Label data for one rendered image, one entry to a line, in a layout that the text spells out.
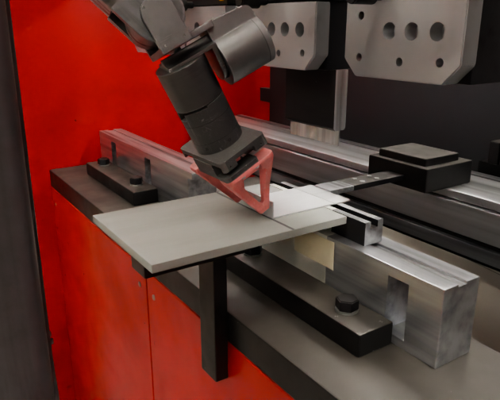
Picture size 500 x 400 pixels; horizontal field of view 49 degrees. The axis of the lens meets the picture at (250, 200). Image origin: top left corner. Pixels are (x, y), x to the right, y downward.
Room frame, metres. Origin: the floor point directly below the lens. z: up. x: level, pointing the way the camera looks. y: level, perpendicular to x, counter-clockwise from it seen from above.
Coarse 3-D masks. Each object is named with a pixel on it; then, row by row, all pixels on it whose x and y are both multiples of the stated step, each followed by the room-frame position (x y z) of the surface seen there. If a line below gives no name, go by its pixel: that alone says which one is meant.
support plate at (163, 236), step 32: (256, 192) 0.75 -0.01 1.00; (96, 224) 0.64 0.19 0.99; (128, 224) 0.62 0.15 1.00; (160, 224) 0.62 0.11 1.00; (192, 224) 0.62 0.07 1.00; (224, 224) 0.62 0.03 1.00; (256, 224) 0.62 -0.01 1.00; (288, 224) 0.62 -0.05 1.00; (320, 224) 0.62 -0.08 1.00; (160, 256) 0.52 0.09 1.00; (192, 256) 0.53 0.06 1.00
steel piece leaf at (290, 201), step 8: (248, 192) 0.68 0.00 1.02; (280, 192) 0.74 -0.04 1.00; (288, 192) 0.74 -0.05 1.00; (296, 192) 0.74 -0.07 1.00; (304, 192) 0.74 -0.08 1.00; (240, 200) 0.70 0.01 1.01; (272, 200) 0.71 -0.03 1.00; (280, 200) 0.71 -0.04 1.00; (288, 200) 0.71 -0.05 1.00; (296, 200) 0.71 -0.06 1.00; (304, 200) 0.71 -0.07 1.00; (312, 200) 0.71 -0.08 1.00; (320, 200) 0.71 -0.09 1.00; (272, 208) 0.64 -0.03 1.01; (280, 208) 0.67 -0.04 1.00; (288, 208) 0.67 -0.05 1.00; (296, 208) 0.67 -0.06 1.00; (304, 208) 0.67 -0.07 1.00; (312, 208) 0.67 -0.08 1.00; (272, 216) 0.64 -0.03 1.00; (280, 216) 0.65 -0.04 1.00
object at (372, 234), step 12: (336, 204) 0.70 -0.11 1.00; (348, 216) 0.65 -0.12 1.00; (360, 216) 0.66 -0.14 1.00; (372, 216) 0.65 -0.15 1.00; (336, 228) 0.67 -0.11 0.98; (348, 228) 0.65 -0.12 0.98; (360, 228) 0.63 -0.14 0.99; (372, 228) 0.63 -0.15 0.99; (360, 240) 0.63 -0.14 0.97; (372, 240) 0.63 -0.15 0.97
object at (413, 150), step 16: (400, 144) 0.91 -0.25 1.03; (416, 144) 0.91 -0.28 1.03; (384, 160) 0.86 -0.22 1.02; (400, 160) 0.85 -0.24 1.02; (416, 160) 0.82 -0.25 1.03; (432, 160) 0.81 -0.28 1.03; (448, 160) 0.84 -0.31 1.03; (464, 160) 0.85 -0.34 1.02; (368, 176) 0.82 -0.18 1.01; (384, 176) 0.82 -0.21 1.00; (400, 176) 0.82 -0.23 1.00; (416, 176) 0.81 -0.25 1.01; (432, 176) 0.80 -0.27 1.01; (448, 176) 0.82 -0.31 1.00; (464, 176) 0.84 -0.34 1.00; (336, 192) 0.75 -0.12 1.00
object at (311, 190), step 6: (306, 186) 0.78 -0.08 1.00; (312, 186) 0.78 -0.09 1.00; (306, 192) 0.74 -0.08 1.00; (312, 192) 0.74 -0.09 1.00; (318, 192) 0.74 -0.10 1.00; (324, 192) 0.74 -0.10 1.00; (330, 192) 0.74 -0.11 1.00; (324, 198) 0.71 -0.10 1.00; (330, 198) 0.71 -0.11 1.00; (336, 198) 0.71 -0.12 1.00; (342, 198) 0.71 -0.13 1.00
